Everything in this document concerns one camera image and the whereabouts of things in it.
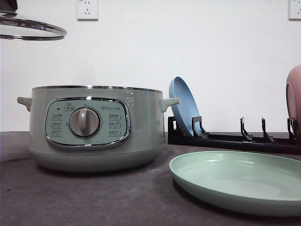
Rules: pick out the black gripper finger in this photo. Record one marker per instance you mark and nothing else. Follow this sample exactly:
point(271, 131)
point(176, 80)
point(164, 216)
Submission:
point(8, 5)

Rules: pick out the glass steamer lid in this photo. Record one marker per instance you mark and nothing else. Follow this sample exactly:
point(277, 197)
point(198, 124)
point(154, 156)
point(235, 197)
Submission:
point(13, 27)

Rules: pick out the green plate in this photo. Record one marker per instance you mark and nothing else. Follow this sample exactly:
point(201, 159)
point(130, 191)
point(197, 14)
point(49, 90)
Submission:
point(248, 180)

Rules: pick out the green electric steamer pot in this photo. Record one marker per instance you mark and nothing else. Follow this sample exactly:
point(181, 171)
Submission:
point(91, 128)

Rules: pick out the blue plate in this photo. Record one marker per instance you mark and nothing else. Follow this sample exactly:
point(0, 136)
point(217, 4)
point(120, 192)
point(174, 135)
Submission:
point(187, 108)

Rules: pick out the pink plate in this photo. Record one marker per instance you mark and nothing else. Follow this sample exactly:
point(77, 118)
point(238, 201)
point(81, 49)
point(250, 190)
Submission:
point(293, 98)

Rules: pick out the black dish rack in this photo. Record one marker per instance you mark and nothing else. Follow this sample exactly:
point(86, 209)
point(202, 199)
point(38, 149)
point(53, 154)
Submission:
point(238, 143)

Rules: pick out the white wall socket left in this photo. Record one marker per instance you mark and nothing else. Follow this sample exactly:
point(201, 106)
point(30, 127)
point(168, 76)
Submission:
point(87, 10)

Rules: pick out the white wall socket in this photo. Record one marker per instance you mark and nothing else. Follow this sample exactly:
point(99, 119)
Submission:
point(293, 11)
point(87, 10)

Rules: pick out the white wall socket right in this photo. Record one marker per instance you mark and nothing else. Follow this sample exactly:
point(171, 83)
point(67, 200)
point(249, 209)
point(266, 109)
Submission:
point(293, 11)

